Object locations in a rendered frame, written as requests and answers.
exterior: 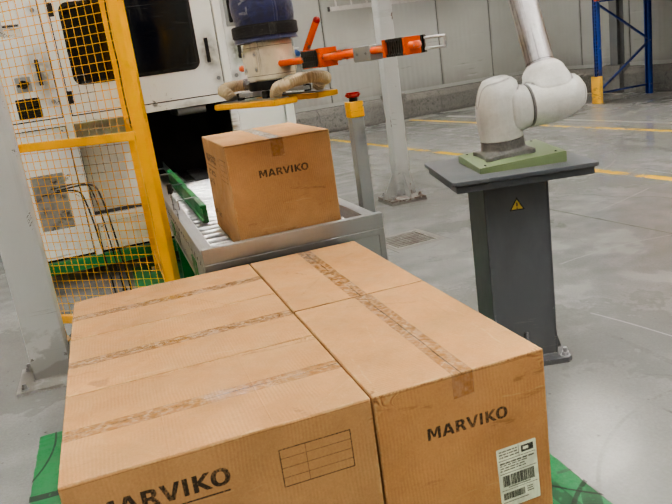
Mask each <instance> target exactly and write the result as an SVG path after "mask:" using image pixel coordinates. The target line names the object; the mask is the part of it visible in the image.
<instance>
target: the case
mask: <svg viewBox="0 0 672 504"><path fill-rule="evenodd" d="M202 142H203V148H204V153H205V158H206V164H207V169H208V174H209V180H210V185H211V191H212V196H213V201H214V207H215V212H216V217H217V223H218V225H219V226H220V228H221V229H222V230H223V231H224V232H225V233H226V234H227V235H228V237H229V238H230V239H231V240H232V241H233V242H236V241H240V240H245V239H250V238H255V237H259V236H264V235H269V234H274V233H278V232H283V231H288V230H293V229H298V228H302V227H307V226H312V225H317V224H321V223H326V222H331V221H336V220H340V219H341V215H340V208H339V201H338V194H337V187H336V179H335V172H334V165H333V158H332V151H331V143H330V136H329V130H328V129H326V128H320V127H314V126H308V125H302V124H296V123H290V122H287V123H281V124H275V125H269V126H263V127H257V128H251V129H245V130H239V131H233V132H227V133H221V134H214V135H208V136H202Z"/></svg>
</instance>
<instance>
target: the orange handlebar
mask: <svg viewBox="0 0 672 504"><path fill-rule="evenodd" d="M421 46H422V43H421V41H419V40H416V41H409V42H408V48H409V49H416V48H420V47H421ZM339 51H340V52H339ZM332 52H333V53H332ZM370 53H371V54H379V53H383V52H382V45H381V46H374V47H371V48H370ZM321 58H322V60H323V61H327V60H332V61H338V60H340V61H343V60H345V59H346V60H349V59H352V58H354V55H353V48H351V49H348V48H345V49H343V50H341V49H338V50H336V51H331V53H326V54H322V57H321ZM334 59H335V60H334ZM297 64H302V60H301V57H298V58H291V59H284V60H279V62H278V65H279V66H280V67H282V66H290V65H297Z"/></svg>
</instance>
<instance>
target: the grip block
mask: <svg viewBox="0 0 672 504"><path fill-rule="evenodd" d="M331 51H336V46H332V47H324V48H317V49H312V50H304V51H300V54H301V60H302V68H303V70H305V69H312V68H321V67H328V66H334V65H338V61H332V60H327V61H323V60H322V58H321V57H322V54H326V53H331Z"/></svg>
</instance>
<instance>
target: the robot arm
mask: <svg viewBox="0 0 672 504"><path fill-rule="evenodd" d="M508 3H509V7H510V11H511V14H512V18H513V22H514V25H515V29H516V32H517V36H518V40H519V43H520V47H521V50H522V54H523V58H524V61H525V65H526V69H525V71H524V73H523V76H522V84H518V83H517V80H516V79H514V78H513V77H511V76H508V75H498V76H494V77H491V78H488V79H486V80H484V81H482V83H481V85H480V86H479V88H478V91H477V95H476V103H475V112H476V122H477V129H478V133H479V138H480V147H481V149H480V150H477V151H474V152H473V156H477V157H479V158H481V159H483V160H485V162H493V161H497V160H501V159H505V158H510V157H515V156H519V155H524V154H529V153H534V152H536V149H535V147H531V146H528V145H526V144H525V140H524V135H523V130H525V129H527V128H529V127H532V126H540V125H545V124H550V123H554V122H557V121H561V120H563V119H566V118H568V117H569V116H571V115H572V114H574V113H575V112H577V111H578V110H579V109H581V108H582V107H583V106H584V104H585V103H586V100H587V88H586V85H585V83H584V82H583V80H582V79H581V78H580V77H579V76H578V75H576V74H574V73H571V74H570V72H569V71H568V69H567V68H566V67H565V65H564V63H563V62H561V61H560V60H558V59H555V58H554V56H553V53H552V49H551V46H550V42H549V39H548V35H547V31H546V28H545V24H544V21H543V17H542V14H541V10H540V6H539V2H538V0H508Z"/></svg>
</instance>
